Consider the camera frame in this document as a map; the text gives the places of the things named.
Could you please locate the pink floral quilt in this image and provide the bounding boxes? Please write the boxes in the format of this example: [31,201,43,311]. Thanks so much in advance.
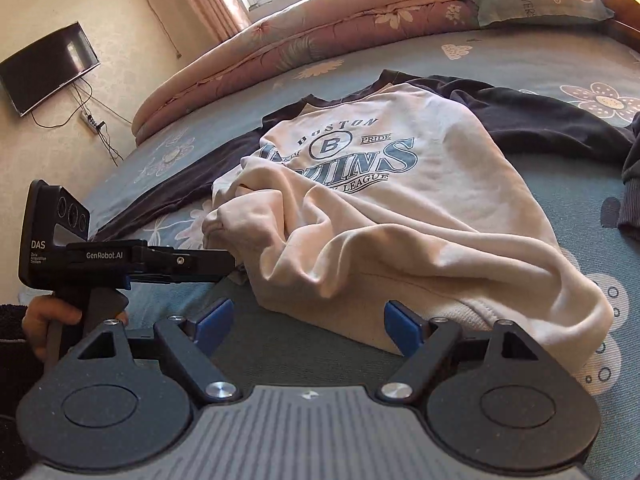
[132,0,506,148]

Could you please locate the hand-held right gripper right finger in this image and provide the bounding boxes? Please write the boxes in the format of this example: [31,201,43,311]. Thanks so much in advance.
[377,300,541,404]

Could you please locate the cream and black printed sweatshirt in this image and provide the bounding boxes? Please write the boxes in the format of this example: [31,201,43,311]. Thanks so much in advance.
[92,69,640,386]

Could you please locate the wooden headboard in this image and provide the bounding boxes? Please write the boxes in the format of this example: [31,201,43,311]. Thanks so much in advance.
[570,0,640,66]

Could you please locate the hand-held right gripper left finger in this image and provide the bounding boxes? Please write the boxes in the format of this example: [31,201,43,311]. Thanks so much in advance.
[60,298,242,404]

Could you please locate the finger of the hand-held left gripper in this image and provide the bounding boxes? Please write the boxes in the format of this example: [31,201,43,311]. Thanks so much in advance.
[147,246,236,285]

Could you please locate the person's left hand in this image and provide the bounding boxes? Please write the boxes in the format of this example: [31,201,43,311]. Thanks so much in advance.
[22,294,84,359]

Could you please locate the black wall cables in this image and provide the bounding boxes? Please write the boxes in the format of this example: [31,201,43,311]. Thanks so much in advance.
[30,82,123,167]

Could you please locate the black flat television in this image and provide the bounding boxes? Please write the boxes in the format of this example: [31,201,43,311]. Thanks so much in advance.
[0,21,101,118]

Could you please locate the white power strip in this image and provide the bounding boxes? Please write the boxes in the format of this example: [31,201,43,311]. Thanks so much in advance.
[80,110,106,134]

